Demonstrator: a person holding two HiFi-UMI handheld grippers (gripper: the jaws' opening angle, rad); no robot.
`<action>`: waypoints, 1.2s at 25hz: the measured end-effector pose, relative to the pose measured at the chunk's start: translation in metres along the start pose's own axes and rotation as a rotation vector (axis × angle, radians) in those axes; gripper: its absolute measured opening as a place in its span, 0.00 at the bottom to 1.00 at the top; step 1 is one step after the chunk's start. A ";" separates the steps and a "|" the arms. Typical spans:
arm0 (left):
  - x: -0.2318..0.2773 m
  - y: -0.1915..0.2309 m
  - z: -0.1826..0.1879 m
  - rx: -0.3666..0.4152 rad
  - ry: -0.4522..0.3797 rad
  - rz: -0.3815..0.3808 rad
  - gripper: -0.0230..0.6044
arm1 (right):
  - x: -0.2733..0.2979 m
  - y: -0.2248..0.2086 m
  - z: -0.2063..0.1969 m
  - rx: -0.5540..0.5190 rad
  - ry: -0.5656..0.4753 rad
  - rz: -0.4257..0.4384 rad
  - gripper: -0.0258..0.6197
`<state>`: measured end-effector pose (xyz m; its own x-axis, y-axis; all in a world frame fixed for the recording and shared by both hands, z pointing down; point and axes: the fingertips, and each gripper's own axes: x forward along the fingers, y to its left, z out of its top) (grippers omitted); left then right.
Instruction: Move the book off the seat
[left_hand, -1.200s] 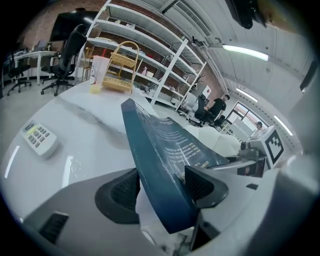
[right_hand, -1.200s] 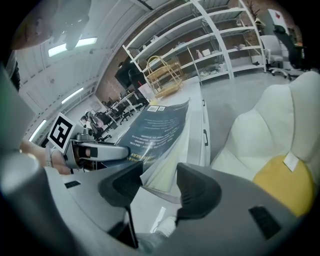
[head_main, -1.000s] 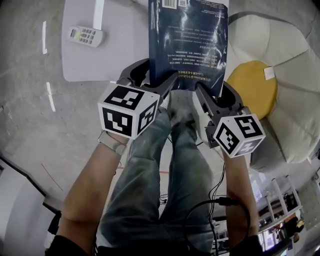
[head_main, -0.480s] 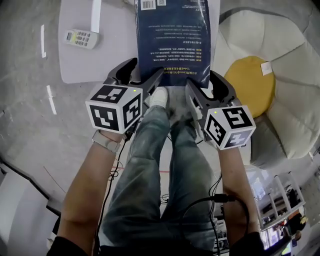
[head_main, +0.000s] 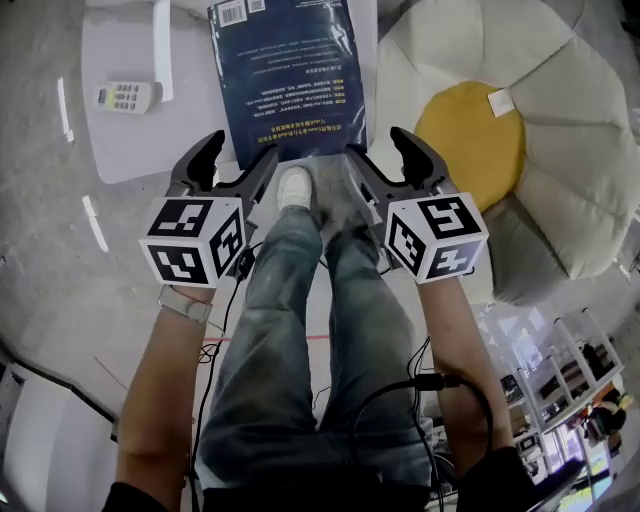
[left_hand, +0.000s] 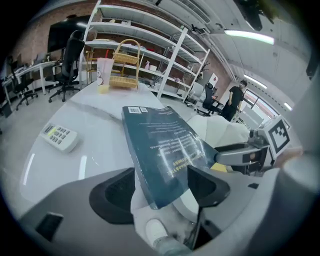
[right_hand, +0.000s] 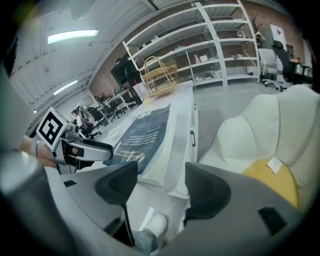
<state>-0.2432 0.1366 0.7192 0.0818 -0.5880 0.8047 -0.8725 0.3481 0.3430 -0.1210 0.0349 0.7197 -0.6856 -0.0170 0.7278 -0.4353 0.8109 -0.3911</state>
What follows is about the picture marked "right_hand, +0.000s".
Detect white metal shelf unit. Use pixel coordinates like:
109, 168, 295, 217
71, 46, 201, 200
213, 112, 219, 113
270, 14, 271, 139
121, 0, 261, 88

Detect coat rack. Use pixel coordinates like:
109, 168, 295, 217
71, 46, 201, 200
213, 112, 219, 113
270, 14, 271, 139
250, 14, 266, 49

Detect white cabinet with red diamond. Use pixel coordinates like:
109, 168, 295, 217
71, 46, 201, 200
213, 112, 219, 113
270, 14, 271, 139
269, 23, 286, 50

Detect person's blue jeans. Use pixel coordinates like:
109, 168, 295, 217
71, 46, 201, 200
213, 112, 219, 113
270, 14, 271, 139
131, 229, 161, 256

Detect yellow round seat cushion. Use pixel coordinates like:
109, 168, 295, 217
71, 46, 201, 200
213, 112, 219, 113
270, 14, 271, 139
242, 159, 301, 210

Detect white flower-shaped cushion seat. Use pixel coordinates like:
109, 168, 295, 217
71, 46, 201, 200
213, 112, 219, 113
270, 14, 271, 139
197, 83, 320, 211

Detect black wall screen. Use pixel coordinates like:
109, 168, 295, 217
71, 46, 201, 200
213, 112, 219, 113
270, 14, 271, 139
110, 58, 131, 88

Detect ceiling tube light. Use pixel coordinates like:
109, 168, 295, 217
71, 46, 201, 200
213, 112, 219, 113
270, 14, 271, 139
47, 29, 100, 45
53, 79, 79, 97

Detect person's white shoe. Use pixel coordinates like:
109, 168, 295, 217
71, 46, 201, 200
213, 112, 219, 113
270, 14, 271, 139
143, 213, 169, 239

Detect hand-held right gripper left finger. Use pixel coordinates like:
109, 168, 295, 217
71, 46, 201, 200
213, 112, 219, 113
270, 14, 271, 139
44, 160, 139, 248

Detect person's left hand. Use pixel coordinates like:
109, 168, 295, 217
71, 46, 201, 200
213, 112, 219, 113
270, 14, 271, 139
36, 144, 58, 168

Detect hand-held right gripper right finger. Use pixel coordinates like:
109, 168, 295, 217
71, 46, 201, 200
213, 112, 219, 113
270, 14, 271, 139
159, 161, 308, 256

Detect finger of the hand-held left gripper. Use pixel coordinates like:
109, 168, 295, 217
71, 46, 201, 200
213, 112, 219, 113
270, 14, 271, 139
82, 138, 115, 163

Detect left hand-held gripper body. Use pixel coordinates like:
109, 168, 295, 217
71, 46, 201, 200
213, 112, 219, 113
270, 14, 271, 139
35, 106, 86, 175

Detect wicker storage rack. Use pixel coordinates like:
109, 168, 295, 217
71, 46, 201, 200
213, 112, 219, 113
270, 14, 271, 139
141, 55, 179, 99

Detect white marble low table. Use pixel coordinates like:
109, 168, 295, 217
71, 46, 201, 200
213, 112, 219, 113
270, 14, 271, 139
94, 80, 200, 200

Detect white office chair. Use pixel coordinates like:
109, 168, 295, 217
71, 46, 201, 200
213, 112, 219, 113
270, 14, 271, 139
257, 48, 283, 91

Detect person's left forearm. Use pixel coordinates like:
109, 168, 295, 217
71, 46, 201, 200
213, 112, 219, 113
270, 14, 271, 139
19, 136, 36, 157

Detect dark blue book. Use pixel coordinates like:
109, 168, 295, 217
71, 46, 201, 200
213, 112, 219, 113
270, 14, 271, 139
102, 102, 179, 187

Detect small white card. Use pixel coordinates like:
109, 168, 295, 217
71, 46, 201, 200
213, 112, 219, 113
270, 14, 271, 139
266, 155, 283, 175

